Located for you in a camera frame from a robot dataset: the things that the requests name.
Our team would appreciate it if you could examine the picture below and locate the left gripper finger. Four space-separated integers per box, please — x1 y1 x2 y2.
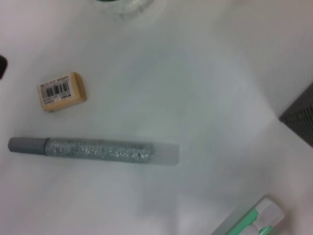
0 54 8 80

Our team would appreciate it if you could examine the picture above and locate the clear water bottle green label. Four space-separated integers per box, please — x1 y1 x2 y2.
91 0 155 14

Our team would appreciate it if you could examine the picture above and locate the black mesh pen holder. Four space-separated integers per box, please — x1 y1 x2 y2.
279 82 313 147

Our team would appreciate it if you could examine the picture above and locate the green utility knife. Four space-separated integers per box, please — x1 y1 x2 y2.
210 197 286 235

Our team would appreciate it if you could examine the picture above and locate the silver glitter pen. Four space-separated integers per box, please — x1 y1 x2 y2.
8 137 180 167

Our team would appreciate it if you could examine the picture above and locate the beige eraser with barcode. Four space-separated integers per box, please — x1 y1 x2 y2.
37 71 88 113

